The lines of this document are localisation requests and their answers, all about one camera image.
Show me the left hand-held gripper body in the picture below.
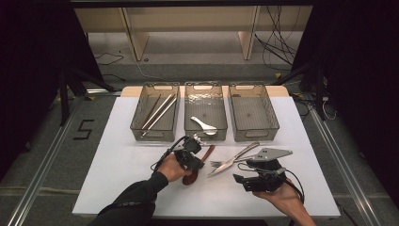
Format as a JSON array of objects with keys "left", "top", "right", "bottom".
[{"left": 173, "top": 134, "right": 203, "bottom": 165}]

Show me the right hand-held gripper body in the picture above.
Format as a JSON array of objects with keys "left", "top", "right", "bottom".
[{"left": 247, "top": 148, "right": 295, "bottom": 193}]

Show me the brown wooden spoon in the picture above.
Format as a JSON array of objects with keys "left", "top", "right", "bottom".
[{"left": 182, "top": 144, "right": 216, "bottom": 186}]

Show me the steel fork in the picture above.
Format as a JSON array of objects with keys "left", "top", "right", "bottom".
[{"left": 209, "top": 153, "right": 263, "bottom": 170}]

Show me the steel table knife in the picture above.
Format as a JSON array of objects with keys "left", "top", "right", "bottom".
[{"left": 206, "top": 141, "right": 262, "bottom": 179}]

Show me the white chopsticks pair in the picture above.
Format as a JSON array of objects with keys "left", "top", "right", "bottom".
[{"left": 140, "top": 97, "right": 178, "bottom": 138}]

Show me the smoky transparent plastic bin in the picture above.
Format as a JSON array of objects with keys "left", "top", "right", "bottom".
[
  {"left": 129, "top": 82, "right": 182, "bottom": 143},
  {"left": 228, "top": 82, "right": 280, "bottom": 143},
  {"left": 184, "top": 80, "right": 229, "bottom": 143}
]

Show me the white chopstick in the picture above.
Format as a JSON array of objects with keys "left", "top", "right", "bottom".
[{"left": 140, "top": 93, "right": 173, "bottom": 130}]

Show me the person's left hand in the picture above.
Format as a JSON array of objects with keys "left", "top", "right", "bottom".
[{"left": 156, "top": 153, "right": 193, "bottom": 184}]

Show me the person's right hand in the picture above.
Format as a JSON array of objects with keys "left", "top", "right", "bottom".
[{"left": 252, "top": 180, "right": 304, "bottom": 218}]

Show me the black metal stand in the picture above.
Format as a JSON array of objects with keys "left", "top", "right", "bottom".
[
  {"left": 272, "top": 59, "right": 327, "bottom": 121},
  {"left": 56, "top": 67, "right": 118, "bottom": 127}
]

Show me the short aluminium bar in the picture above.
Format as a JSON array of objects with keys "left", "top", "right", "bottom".
[{"left": 86, "top": 89, "right": 122, "bottom": 97}]

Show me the black curtain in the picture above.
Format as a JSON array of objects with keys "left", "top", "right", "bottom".
[
  {"left": 0, "top": 0, "right": 104, "bottom": 182},
  {"left": 291, "top": 0, "right": 399, "bottom": 208}
]

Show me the light wooden bench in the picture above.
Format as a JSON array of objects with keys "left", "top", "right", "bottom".
[{"left": 74, "top": 6, "right": 314, "bottom": 62}]

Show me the left hand-held gripper cable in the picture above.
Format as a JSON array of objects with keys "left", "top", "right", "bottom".
[{"left": 150, "top": 136, "right": 190, "bottom": 172}]

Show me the hand-held gripper cable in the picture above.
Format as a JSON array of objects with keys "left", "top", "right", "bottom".
[
  {"left": 150, "top": 136, "right": 190, "bottom": 172},
  {"left": 236, "top": 162, "right": 306, "bottom": 205}
]

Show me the right hand-held gripper cable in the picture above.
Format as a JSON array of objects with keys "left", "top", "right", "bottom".
[{"left": 236, "top": 162, "right": 306, "bottom": 205}]

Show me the aluminium floor rail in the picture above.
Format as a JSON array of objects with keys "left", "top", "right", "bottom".
[
  {"left": 309, "top": 103, "right": 383, "bottom": 226},
  {"left": 6, "top": 97, "right": 83, "bottom": 226}
]

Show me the white floor cable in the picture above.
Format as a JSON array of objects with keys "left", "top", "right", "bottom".
[{"left": 134, "top": 58, "right": 165, "bottom": 81}]

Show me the thin black floor cable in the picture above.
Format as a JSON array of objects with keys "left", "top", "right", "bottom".
[{"left": 93, "top": 51, "right": 126, "bottom": 83}]

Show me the black cable bundle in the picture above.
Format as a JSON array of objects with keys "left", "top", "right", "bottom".
[{"left": 253, "top": 6, "right": 303, "bottom": 73}]

